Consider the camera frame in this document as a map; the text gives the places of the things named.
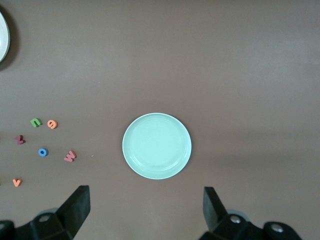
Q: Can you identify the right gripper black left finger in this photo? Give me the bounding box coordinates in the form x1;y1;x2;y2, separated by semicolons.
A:
16;185;91;240

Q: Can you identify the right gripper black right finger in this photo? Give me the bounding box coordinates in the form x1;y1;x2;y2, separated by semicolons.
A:
201;186;265;240

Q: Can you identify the pink foam letter w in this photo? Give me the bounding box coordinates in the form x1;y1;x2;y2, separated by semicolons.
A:
63;149;78;163

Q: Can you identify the green plate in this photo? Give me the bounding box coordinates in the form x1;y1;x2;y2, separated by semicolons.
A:
121;112;193;180

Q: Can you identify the beige plate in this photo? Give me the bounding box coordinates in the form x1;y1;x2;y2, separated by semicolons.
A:
0;11;11;63

